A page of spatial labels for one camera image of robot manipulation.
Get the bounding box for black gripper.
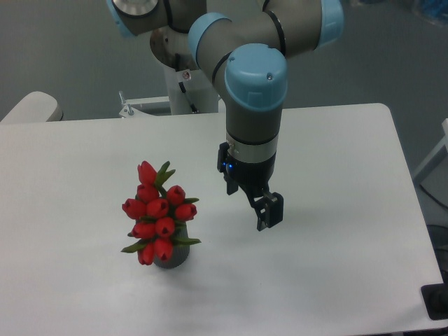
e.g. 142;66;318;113
217;142;284;232

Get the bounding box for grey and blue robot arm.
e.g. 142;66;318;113
108;1;344;230

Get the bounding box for grey ribbed vase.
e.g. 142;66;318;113
153;238;190;269

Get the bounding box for white chair armrest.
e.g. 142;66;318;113
1;91;64;125

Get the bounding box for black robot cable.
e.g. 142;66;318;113
174;52;200;114

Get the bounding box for red tulip bouquet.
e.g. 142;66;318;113
121;161;201;266

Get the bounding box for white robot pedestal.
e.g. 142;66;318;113
118;27;228;119

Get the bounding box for black table corner device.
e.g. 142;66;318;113
421;283;447;321

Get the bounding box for blue object top right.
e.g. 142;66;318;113
415;0;447;25

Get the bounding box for white frame at right edge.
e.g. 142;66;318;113
412;119;447;211

